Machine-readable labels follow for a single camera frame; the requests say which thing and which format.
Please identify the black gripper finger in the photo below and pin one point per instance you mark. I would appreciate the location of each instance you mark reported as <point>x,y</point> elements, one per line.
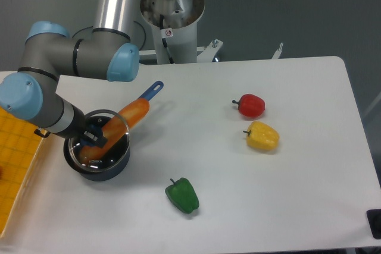
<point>93,140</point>

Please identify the glass pot lid blue knob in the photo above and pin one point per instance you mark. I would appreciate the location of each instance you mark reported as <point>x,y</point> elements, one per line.
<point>112,163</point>

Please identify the dark pot with blue handle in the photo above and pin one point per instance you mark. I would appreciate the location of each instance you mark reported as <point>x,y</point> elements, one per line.
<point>106,153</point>

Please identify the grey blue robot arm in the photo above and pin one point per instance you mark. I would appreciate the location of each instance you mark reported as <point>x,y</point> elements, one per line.
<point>30,93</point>

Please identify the yellow plastic basket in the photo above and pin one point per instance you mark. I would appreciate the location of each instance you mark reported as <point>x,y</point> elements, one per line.
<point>20,147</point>

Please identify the toy baguette bread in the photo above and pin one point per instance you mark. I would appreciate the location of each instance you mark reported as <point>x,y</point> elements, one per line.
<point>115,129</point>

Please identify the green toy bell pepper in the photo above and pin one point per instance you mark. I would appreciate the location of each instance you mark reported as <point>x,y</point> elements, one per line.
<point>182,195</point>

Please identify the red toy bell pepper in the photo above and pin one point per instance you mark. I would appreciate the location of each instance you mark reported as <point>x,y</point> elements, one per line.
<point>250,105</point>

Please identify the yellow toy bell pepper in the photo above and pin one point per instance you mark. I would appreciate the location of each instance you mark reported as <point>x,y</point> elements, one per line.
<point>261,136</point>

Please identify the black device at table edge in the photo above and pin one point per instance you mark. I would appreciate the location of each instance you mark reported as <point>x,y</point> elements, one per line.
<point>373,216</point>

